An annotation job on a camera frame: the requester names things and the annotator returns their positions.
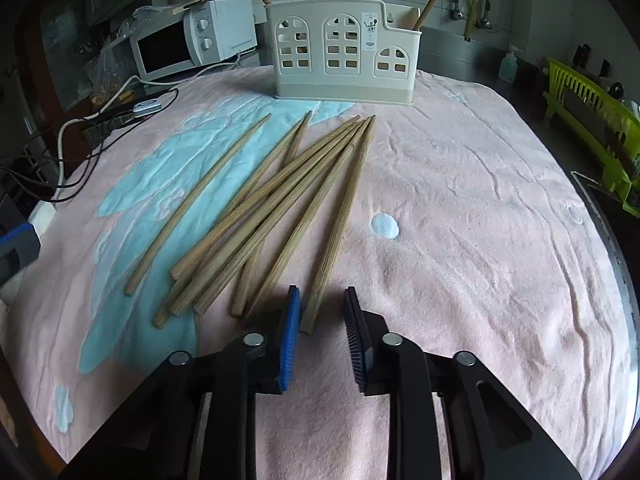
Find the clear plastic bag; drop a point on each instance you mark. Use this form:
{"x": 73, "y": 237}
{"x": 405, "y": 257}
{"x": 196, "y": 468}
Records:
{"x": 107, "y": 65}

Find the pile of wooden chopsticks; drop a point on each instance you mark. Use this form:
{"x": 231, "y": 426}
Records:
{"x": 280, "y": 210}

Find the white microwave oven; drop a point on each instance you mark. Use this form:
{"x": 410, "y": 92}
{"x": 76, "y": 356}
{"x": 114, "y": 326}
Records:
{"x": 220, "y": 25}

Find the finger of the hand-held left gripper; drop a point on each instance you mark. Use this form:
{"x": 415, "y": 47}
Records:
{"x": 15, "y": 236}

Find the green plastic dish rack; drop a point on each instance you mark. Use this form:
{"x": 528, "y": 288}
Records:
{"x": 575, "y": 95}

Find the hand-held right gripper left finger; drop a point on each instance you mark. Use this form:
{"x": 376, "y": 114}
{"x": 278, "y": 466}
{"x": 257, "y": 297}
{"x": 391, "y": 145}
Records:
{"x": 290, "y": 350}

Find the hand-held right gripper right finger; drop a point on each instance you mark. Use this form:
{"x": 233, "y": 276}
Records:
{"x": 355, "y": 345}

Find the clear soap bottle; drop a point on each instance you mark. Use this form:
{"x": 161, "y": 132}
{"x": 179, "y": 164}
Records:
{"x": 507, "y": 67}

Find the cream plastic utensil holder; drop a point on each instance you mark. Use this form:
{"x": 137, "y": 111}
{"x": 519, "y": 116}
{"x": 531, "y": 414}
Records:
{"x": 310, "y": 87}

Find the pink and blue towel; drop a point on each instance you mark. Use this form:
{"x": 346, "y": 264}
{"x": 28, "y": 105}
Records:
{"x": 475, "y": 260}

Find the white inline switch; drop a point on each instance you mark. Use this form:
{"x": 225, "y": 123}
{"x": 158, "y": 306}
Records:
{"x": 148, "y": 106}

